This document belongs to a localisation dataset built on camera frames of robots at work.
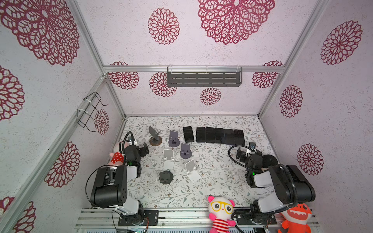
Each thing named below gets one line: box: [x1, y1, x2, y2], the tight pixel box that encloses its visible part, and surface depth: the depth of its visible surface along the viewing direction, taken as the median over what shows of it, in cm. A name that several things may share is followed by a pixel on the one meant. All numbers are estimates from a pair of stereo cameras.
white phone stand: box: [185, 159, 202, 184], surface depth 89 cm
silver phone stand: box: [163, 149, 175, 170], surface depth 94 cm
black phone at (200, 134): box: [196, 126, 206, 144], surface depth 110 cm
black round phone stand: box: [159, 170, 174, 185], surface depth 85 cm
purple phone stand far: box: [168, 129, 181, 148], surface depth 102 cm
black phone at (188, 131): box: [183, 126, 195, 143], surface depth 112 cm
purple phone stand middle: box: [179, 142, 193, 160], surface depth 96 cm
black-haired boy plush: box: [261, 154, 279, 169], surface depth 88 cm
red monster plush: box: [277, 203, 313, 233], surface depth 69 cm
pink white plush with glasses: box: [207, 196, 237, 233], surface depth 71 cm
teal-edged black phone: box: [215, 128, 225, 144], surface depth 112 cm
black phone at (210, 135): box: [205, 127, 216, 144], surface depth 112 cm
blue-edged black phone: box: [224, 128, 235, 146], surface depth 109 cm
